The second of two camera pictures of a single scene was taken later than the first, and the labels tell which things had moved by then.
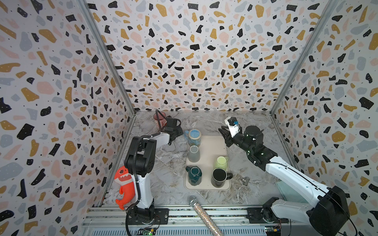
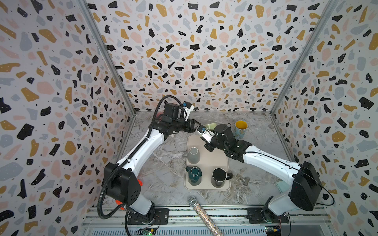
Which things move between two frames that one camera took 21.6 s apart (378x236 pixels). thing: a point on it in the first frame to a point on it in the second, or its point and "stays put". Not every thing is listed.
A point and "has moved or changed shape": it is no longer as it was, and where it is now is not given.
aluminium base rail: [231, 221] stays put
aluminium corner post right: [329, 12] stays put
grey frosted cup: [194, 154] stays put
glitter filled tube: [209, 223] stays put
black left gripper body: [178, 131] to [188, 126]
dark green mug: [194, 175] stays put
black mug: [219, 176] stays put
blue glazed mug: [194, 136] has moved or changed shape
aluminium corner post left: [108, 55] stays put
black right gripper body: [239, 141] to [215, 143]
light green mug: [221, 162] to [211, 126]
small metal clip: [245, 180] stays put
